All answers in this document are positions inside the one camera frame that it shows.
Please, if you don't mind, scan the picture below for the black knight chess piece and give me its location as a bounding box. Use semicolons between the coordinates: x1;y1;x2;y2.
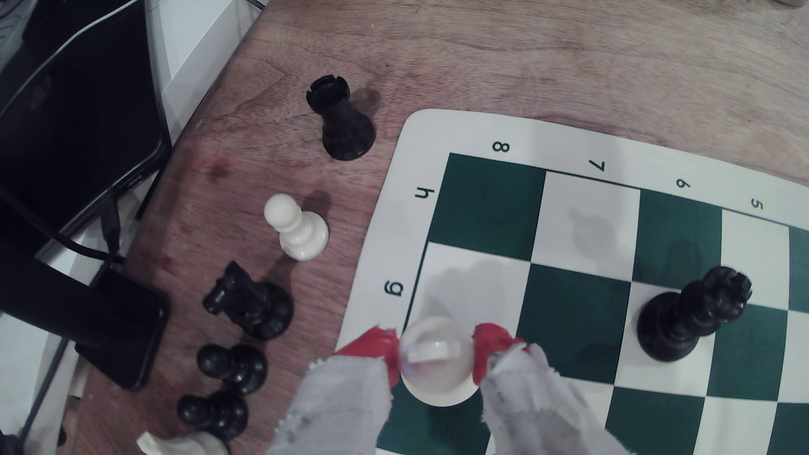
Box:
202;260;295;341

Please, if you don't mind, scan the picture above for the black charging cable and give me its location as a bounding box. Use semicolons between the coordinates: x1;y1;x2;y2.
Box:
0;186;126;265

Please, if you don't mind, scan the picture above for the green and white chess mat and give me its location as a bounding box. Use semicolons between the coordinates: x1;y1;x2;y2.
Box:
335;109;809;455

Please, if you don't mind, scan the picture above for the black rook chess piece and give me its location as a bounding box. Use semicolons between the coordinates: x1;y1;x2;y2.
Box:
306;75;377;161

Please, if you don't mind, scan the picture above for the black tablet screen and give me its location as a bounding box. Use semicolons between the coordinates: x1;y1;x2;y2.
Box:
0;0;173;254

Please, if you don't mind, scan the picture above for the black pawn chess piece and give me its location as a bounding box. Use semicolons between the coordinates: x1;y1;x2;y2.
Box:
196;343;268;395
177;391;249;441

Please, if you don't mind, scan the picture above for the black smartphone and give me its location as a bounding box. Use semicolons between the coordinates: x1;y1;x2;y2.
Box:
75;268;171;391

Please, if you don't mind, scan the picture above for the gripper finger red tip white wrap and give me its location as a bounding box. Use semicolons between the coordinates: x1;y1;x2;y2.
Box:
472;323;634;455
268;326;403;455

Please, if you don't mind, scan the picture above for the white pawn chess piece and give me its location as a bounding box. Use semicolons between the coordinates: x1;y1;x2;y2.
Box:
263;193;330;262

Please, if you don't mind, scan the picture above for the black queen chess piece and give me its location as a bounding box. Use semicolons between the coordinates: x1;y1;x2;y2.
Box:
636;266;753;363

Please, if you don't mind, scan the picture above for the white chess piece lying down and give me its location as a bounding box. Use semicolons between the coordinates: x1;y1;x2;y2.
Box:
137;431;230;455

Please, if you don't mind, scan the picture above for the white chess piece with round base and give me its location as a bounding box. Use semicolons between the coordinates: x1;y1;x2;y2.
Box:
399;316;481;407

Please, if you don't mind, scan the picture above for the white shelf board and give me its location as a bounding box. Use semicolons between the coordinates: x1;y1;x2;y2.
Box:
144;0;266;143

